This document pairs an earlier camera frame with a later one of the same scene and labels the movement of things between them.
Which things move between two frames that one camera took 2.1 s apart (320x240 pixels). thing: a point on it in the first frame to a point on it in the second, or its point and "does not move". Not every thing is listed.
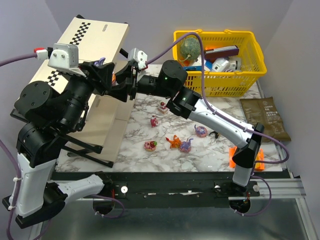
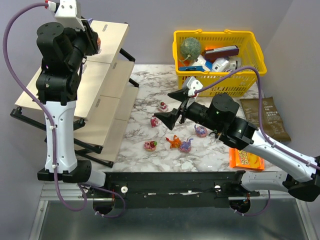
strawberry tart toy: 150,146 does not move
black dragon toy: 216,134 does not move
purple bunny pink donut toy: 200,131 does not move
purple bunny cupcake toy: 99,62 to 98,40
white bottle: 235,64 does not move
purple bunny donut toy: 185,146 does not move
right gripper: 133,83 to 183,110
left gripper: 94,77 to 92,36
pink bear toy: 154,121 does not move
